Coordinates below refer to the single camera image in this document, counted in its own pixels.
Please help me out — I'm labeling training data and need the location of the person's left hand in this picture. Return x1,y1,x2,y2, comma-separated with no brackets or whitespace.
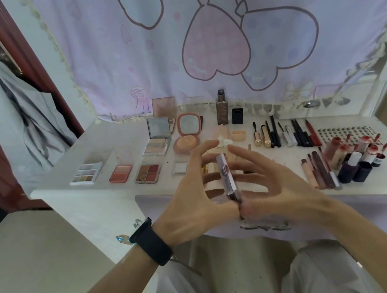
138,137,245,251

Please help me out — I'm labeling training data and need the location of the person's right hand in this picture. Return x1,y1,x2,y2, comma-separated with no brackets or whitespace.
227,127,345,241

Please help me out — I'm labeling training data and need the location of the pink concealer tube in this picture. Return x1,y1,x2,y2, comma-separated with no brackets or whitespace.
300,157,320,191

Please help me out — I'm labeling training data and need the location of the beige cap lip wand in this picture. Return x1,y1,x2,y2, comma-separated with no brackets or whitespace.
306,151,328,191

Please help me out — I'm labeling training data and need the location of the red applicator wand silver cap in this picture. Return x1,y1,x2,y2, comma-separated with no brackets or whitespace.
317,144,343,193

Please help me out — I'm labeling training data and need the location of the foundation bottle black cap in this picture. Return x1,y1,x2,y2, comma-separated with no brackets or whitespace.
200,161,224,192

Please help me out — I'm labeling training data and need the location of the clear square palette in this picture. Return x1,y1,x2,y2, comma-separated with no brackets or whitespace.
170,158,191,177

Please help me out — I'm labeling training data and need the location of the large grey square palette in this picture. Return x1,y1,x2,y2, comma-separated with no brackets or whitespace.
214,150,244,207

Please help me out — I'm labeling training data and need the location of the beige tube black cap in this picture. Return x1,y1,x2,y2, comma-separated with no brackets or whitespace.
329,140,363,171

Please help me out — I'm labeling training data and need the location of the navy cosmetic tube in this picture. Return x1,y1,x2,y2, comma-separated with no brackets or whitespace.
333,148,376,187

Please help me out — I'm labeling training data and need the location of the silver square palette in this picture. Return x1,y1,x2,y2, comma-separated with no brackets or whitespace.
132,161,165,187

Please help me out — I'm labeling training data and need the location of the short black makeup pencil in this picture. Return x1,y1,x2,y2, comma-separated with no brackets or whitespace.
290,117,305,148

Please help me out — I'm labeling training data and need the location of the red makeup pencil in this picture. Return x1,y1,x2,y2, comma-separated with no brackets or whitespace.
304,117,324,149

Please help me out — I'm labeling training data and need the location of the gold cap mascara wand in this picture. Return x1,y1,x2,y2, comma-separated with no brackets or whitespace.
251,121,263,148

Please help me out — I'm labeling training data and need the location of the long black makeup pencil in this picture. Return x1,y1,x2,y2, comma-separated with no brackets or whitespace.
269,114,282,148

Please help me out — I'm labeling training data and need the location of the peach round powder puff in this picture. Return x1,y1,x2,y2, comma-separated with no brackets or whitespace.
174,134,200,152

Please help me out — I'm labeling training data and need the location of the purple drawer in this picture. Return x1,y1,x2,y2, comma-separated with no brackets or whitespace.
134,151,387,283

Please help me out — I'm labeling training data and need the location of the pink blush compact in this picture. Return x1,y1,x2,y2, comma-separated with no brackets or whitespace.
103,143,144,187

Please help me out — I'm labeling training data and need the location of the false eyelash tray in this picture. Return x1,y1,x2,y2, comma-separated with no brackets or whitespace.
317,119,379,147

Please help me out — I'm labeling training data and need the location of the small orange sponge holder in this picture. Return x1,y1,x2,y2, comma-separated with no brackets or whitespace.
230,127,248,142

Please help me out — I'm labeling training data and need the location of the small pale tube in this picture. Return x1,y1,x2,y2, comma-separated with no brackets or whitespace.
361,143,381,163

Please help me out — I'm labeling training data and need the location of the pink rounded compact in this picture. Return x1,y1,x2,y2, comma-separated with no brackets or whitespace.
167,110,207,157

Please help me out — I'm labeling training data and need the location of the small grey square palette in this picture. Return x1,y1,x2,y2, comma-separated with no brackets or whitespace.
136,114,176,160

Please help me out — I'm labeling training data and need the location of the black square bottle cap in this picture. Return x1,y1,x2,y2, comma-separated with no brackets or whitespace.
230,107,247,126

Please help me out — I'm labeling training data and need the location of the dark square foundation bottle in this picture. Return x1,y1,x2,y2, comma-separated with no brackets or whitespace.
212,88,231,127

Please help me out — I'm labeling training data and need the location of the brown blush palette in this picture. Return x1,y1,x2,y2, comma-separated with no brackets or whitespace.
150,95,181,136

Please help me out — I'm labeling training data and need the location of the white dressing table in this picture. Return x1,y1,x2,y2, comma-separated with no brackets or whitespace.
0,0,387,293

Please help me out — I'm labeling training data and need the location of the black smartwatch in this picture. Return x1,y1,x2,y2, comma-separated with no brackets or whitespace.
126,214,176,272

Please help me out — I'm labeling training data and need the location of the blue shiny cabinet sticker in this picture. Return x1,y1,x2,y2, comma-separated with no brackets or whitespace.
115,232,133,245

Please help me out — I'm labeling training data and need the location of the silver oval metal fitting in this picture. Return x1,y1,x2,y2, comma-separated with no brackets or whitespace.
301,98,322,110
332,95,352,107

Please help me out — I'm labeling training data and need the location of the pink cartoon cloth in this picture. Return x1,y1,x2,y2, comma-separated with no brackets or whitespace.
20,0,387,148

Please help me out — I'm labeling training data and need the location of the white hanging garment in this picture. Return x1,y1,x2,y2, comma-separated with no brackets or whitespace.
0,24,85,198

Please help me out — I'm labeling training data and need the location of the silver drawer handle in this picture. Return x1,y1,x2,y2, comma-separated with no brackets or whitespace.
239,211,293,239

